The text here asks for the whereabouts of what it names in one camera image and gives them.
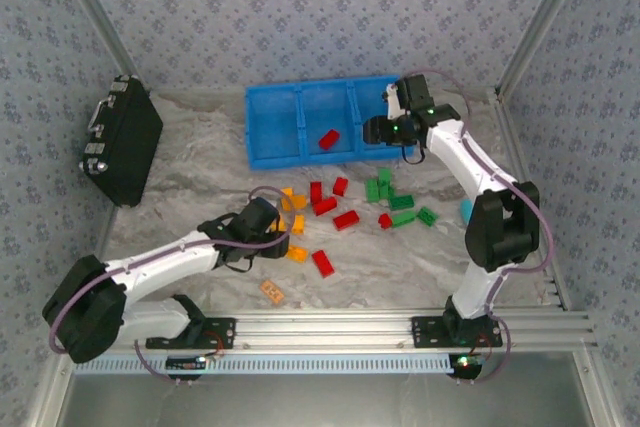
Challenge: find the wooden tiger domino block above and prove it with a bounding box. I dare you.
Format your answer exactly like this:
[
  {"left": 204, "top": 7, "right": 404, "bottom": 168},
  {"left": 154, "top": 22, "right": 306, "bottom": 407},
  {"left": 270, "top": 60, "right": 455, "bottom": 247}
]
[{"left": 259, "top": 280, "right": 285, "bottom": 302}]

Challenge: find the blue three-compartment bin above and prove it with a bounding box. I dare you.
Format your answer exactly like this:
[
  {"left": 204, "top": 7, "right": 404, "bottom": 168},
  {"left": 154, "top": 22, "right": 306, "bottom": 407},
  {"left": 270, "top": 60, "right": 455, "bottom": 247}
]
[{"left": 243, "top": 75, "right": 416, "bottom": 172}]

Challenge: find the black hard case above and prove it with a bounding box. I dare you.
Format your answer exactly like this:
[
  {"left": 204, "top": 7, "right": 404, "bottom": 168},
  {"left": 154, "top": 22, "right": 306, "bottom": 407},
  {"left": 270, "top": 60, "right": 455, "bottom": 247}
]
[{"left": 78, "top": 74, "right": 165, "bottom": 208}]

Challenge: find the small circuit board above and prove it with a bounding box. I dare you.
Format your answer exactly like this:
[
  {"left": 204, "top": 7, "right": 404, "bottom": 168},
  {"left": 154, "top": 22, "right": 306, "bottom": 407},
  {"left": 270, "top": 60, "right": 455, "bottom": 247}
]
[
  {"left": 166, "top": 355, "right": 208, "bottom": 372},
  {"left": 448, "top": 353, "right": 485, "bottom": 377}
]

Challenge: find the grey metal panel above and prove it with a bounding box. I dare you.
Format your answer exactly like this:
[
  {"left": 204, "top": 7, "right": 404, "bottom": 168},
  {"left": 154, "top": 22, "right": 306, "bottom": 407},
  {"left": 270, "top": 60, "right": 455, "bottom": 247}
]
[{"left": 59, "top": 351, "right": 596, "bottom": 427}]

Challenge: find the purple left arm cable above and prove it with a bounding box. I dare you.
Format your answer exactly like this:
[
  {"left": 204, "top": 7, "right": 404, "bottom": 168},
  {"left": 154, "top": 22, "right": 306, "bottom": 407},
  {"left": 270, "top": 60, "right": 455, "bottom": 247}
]
[{"left": 47, "top": 185, "right": 295, "bottom": 387}]

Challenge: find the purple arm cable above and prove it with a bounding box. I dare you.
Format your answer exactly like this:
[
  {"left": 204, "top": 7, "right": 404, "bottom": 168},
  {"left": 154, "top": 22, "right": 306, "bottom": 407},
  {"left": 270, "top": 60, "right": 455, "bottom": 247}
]
[
  {"left": 47, "top": 185, "right": 295, "bottom": 387},
  {"left": 407, "top": 68, "right": 554, "bottom": 386}
]

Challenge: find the black left camera cable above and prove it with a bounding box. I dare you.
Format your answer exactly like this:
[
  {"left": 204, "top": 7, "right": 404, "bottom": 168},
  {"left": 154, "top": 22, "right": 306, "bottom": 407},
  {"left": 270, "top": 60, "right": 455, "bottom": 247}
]
[{"left": 218, "top": 255, "right": 257, "bottom": 274}]

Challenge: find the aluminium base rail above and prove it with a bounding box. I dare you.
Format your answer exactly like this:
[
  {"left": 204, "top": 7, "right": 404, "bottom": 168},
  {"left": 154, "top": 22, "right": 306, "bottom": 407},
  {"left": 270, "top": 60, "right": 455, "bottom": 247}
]
[{"left": 52, "top": 309, "right": 600, "bottom": 352}]

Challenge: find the slotted cable duct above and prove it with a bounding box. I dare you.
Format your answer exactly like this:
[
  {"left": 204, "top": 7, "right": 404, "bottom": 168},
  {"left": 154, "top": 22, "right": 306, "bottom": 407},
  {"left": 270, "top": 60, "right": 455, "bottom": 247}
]
[{"left": 74, "top": 352, "right": 454, "bottom": 374}]

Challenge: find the aluminium frame post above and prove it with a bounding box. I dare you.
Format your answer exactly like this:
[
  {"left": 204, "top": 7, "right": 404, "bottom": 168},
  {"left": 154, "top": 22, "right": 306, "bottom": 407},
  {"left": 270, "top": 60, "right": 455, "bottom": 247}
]
[
  {"left": 49, "top": 0, "right": 141, "bottom": 79},
  {"left": 496, "top": 0, "right": 599, "bottom": 93}
]

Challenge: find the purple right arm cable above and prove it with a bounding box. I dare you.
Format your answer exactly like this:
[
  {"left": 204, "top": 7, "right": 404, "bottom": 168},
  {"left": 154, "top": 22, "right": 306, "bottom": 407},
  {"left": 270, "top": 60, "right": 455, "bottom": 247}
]
[{"left": 407, "top": 68, "right": 554, "bottom": 386}]

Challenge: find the aluminium frame bar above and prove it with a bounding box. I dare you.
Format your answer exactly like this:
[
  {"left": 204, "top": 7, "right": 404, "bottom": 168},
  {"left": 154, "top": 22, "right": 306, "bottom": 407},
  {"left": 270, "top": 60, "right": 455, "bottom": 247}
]
[
  {"left": 24, "top": 351, "right": 76, "bottom": 427},
  {"left": 574, "top": 349, "right": 619, "bottom": 427}
]

